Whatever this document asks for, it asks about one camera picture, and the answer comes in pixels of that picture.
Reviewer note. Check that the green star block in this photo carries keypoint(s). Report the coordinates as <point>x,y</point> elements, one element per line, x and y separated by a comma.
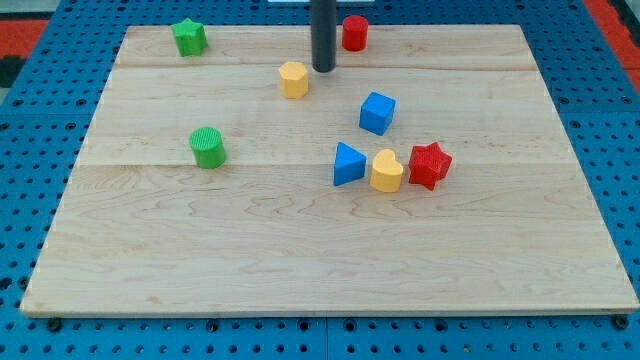
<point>190,37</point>

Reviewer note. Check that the yellow heart block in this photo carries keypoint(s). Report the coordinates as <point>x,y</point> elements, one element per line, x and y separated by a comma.
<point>386,172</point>

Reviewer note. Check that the blue triangle block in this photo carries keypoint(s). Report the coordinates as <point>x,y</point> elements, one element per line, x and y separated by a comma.
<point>349,164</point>

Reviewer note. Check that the red cylinder block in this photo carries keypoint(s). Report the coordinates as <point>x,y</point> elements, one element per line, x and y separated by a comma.
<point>355,33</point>

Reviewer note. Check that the blue cube block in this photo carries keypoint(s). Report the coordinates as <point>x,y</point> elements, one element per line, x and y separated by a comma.
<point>376,113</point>

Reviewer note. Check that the light wooden board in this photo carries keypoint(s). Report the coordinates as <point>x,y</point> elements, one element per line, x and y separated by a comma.
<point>142,231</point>

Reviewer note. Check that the yellow hexagon block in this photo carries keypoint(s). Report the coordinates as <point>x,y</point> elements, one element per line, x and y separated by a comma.
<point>294,80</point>

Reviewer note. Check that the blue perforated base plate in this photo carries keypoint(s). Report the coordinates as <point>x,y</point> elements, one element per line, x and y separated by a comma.
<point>48,109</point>

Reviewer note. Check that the red star block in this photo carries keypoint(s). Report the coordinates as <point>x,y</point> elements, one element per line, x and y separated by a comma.
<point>428,165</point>

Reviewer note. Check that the green cylinder block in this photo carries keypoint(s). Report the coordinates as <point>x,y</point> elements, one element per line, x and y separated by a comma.
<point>207,147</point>

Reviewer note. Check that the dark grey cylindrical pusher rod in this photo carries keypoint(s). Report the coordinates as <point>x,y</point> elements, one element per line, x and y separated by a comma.
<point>323,35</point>

